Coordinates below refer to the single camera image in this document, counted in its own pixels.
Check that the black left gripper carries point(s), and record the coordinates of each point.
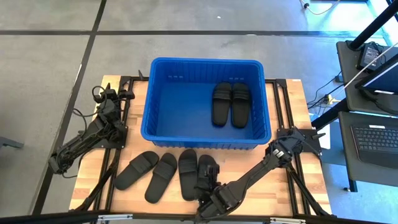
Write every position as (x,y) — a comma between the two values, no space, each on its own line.
(111,105)

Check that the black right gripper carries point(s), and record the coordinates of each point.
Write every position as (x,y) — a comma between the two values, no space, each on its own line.
(209,196)

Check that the black rubber slide sandal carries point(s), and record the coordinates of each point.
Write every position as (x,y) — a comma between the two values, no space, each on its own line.
(206,160)
(221,112)
(187,168)
(241,115)
(133,172)
(160,183)

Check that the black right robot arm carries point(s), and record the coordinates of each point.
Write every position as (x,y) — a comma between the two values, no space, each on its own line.
(248,179)

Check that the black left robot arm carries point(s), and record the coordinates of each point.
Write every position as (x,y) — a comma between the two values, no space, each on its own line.
(77,144)

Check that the blue plastic bin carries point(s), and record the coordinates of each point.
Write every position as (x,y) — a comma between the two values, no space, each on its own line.
(186,124)

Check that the grey furniture foot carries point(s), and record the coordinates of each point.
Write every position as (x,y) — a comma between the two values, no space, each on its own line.
(9,143)

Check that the black crossbeam silver brackets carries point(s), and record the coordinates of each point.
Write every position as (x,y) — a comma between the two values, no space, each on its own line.
(46,219)

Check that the yellow power plug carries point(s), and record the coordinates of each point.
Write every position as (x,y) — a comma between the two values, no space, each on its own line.
(329,99)

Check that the black operator desk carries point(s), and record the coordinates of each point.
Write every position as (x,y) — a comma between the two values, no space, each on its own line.
(348,93)

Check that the black keyboard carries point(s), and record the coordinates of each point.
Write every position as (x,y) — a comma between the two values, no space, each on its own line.
(382,140)

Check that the black flat screen monitor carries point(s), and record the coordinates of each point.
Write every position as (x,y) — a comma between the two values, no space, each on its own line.
(385,81)

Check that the black power adapter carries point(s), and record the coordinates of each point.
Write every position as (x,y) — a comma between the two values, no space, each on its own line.
(370,56)

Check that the black monitor stand pole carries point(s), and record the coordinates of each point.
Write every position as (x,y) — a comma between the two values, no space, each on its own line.
(373,27)

